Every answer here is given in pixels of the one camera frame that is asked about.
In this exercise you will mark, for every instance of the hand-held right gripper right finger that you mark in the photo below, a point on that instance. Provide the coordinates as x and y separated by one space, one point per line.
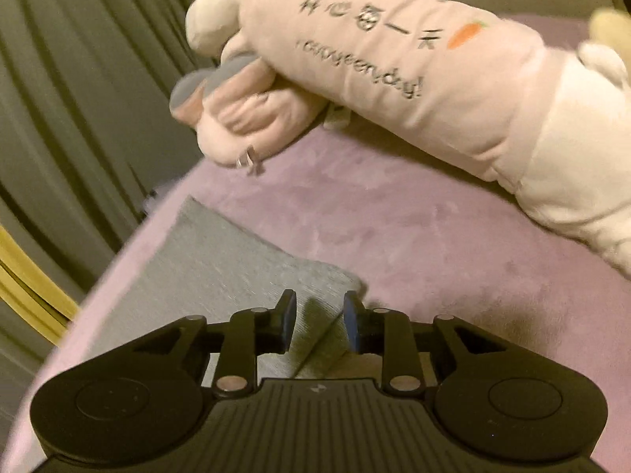
351 321

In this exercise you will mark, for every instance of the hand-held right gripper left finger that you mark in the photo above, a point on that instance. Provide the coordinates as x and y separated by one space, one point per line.
288 321

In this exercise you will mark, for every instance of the grey pants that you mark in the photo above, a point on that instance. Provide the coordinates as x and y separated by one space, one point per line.
197 266

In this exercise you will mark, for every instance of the purple blanket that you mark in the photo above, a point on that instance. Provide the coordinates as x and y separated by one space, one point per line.
394 217

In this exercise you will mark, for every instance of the pink plush rabbit toy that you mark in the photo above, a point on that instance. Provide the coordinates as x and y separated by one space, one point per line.
394 83

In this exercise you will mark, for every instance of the yellow curtain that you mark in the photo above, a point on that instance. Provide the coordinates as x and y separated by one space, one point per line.
29 286

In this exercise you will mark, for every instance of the grey curtain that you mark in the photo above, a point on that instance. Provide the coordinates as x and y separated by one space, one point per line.
74 83
19 354

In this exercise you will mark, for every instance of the cream plush toy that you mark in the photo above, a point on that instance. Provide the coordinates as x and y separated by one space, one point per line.
609 44

